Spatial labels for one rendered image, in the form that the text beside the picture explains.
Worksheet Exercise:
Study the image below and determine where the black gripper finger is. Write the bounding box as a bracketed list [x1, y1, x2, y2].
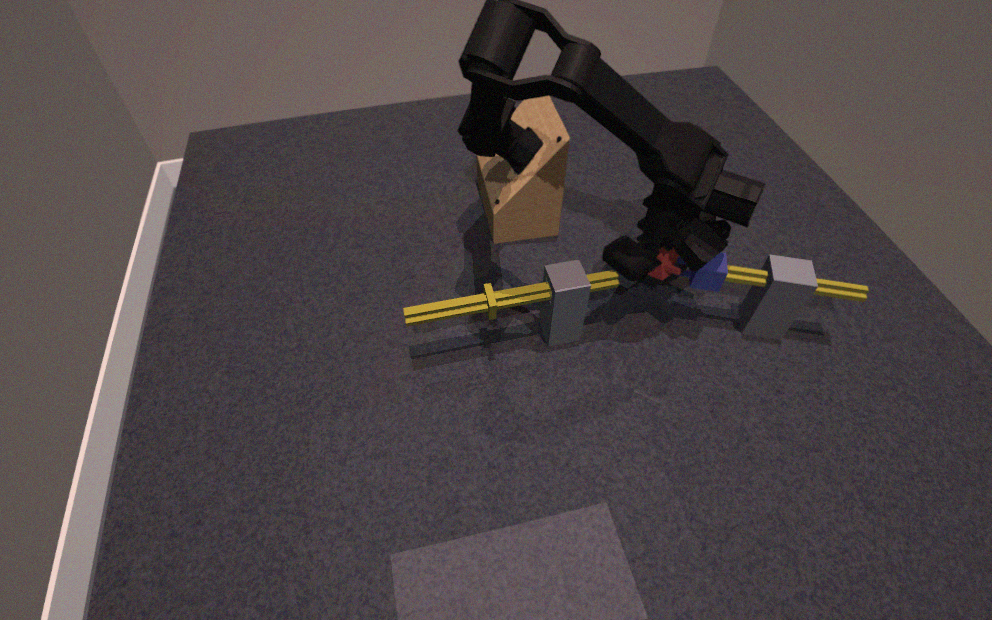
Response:
[637, 258, 663, 283]

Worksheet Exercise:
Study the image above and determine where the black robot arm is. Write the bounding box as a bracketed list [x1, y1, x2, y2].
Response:
[458, 0, 766, 271]

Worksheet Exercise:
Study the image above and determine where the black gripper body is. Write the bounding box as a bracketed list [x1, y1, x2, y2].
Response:
[603, 193, 697, 281]

